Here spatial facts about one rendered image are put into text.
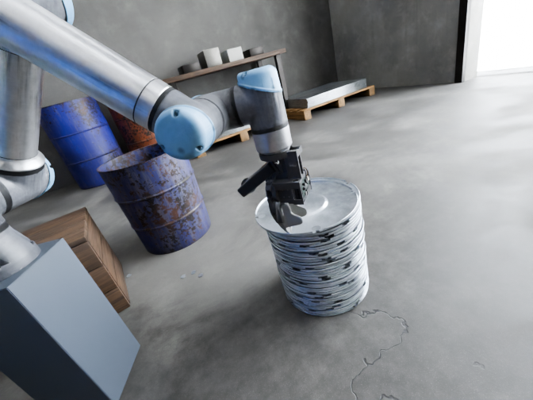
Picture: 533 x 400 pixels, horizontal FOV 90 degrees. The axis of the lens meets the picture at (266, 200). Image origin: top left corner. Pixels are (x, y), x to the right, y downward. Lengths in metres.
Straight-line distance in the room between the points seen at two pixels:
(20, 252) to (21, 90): 0.35
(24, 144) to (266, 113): 0.55
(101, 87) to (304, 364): 0.75
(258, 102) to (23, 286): 0.62
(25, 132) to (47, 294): 0.37
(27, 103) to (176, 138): 0.43
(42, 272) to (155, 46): 3.57
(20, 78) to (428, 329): 1.09
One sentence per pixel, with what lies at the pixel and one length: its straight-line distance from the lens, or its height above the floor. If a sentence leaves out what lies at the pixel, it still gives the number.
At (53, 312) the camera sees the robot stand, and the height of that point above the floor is 0.33.
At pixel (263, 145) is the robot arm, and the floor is 0.58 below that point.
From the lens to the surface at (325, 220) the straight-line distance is 0.68.
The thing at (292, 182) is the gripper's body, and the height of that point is 0.49.
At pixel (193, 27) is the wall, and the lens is 4.26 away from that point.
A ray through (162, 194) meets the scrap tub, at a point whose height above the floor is 0.31.
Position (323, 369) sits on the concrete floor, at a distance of 0.82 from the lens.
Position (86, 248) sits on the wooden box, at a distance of 1.14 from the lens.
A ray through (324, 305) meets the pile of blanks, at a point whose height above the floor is 0.05.
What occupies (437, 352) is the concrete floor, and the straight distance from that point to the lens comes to 0.86.
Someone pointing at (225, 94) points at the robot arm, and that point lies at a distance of 0.53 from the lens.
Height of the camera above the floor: 0.71
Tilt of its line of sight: 26 degrees down
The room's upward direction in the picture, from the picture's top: 16 degrees counter-clockwise
